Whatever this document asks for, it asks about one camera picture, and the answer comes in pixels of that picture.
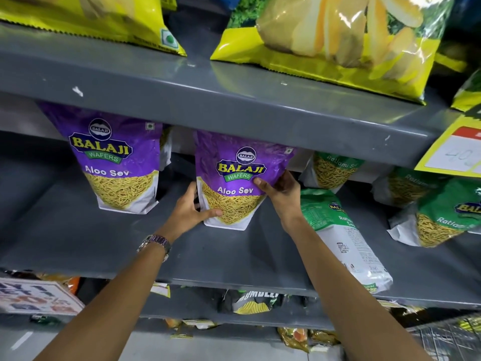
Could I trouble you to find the person's left hand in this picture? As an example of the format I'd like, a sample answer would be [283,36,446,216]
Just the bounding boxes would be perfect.
[165,181,223,239]

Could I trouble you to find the person's right hand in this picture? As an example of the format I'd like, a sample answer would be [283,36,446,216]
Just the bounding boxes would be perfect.
[253,170,302,230]

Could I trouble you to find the purple snack pouch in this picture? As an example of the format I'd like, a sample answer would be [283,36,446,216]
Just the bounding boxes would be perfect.
[194,130,297,231]
[39,101,172,215]

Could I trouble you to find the person's right forearm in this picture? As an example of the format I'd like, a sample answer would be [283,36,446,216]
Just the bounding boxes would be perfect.
[284,215,431,361]

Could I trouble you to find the person's left forearm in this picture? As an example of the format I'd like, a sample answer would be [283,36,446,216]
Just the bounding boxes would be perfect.
[35,234,170,361]

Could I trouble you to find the silver wristwatch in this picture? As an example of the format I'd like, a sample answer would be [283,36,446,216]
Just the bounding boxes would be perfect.
[137,234,172,263]

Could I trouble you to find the green white snack pouch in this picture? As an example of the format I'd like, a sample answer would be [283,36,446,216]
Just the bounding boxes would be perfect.
[299,151,366,194]
[299,188,394,295]
[371,166,451,209]
[387,179,481,248]

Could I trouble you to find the grey metal shelf board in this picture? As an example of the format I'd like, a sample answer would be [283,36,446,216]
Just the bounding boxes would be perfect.
[0,22,466,170]
[0,161,481,310]
[79,282,335,332]

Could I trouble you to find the black yellow chips bag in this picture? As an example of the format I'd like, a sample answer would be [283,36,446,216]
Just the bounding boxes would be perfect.
[221,289,283,315]

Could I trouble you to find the orange snack packet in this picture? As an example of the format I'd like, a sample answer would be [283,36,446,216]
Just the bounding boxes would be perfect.
[277,327,340,354]

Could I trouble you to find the white red offer sign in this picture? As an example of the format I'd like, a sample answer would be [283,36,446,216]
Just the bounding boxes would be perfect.
[0,277,85,316]

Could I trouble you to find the yellow red price tag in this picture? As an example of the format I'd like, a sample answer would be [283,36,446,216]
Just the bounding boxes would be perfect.
[414,113,481,174]

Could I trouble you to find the metal wire shopping cart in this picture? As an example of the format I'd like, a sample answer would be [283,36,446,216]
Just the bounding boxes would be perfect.
[408,314,481,361]

